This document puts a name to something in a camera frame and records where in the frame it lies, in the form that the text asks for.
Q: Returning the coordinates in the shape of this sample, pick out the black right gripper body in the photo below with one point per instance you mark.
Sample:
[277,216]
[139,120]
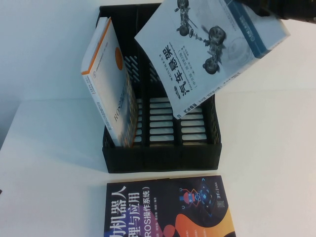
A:
[301,10]

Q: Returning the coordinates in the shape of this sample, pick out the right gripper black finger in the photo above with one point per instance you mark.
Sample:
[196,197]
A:
[259,6]

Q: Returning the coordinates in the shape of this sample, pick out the white car suspension book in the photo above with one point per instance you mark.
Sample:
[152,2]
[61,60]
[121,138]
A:
[197,74]

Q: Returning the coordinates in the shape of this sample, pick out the black plastic three-slot book stand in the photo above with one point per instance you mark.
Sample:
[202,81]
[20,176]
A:
[197,158]

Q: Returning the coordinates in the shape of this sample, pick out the white orange ROS2 book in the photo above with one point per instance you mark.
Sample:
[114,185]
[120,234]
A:
[106,74]

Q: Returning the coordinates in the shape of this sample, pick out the dark colourful robot ROS book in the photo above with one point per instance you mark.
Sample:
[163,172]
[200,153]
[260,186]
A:
[160,209]

